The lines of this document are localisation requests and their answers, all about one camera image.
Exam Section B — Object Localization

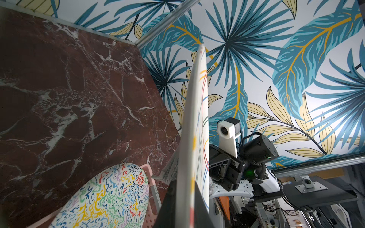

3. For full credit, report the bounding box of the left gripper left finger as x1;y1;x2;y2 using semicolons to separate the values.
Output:
153;180;177;228

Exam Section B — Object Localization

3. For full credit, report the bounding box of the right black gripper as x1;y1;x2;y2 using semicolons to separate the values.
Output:
209;144;245;191

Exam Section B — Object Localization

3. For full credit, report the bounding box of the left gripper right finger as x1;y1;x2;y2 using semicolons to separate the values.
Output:
195;188;214;228

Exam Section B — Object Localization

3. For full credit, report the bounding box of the plaid striped white plate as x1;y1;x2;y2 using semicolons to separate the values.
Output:
175;44;209;228

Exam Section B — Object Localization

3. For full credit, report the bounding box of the colourful squiggle pattern plate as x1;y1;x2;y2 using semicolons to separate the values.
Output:
50;163;149;228

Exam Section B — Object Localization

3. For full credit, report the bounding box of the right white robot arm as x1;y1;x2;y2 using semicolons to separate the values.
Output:
209;133;282;201

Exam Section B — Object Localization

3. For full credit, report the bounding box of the pink perforated plastic basket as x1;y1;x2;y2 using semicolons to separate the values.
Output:
27;164;162;228

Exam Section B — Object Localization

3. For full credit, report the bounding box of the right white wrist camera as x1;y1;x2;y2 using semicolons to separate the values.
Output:
217;117;241;158

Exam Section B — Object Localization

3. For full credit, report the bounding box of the right aluminium corner post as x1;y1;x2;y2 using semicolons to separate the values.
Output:
135;0;200;49

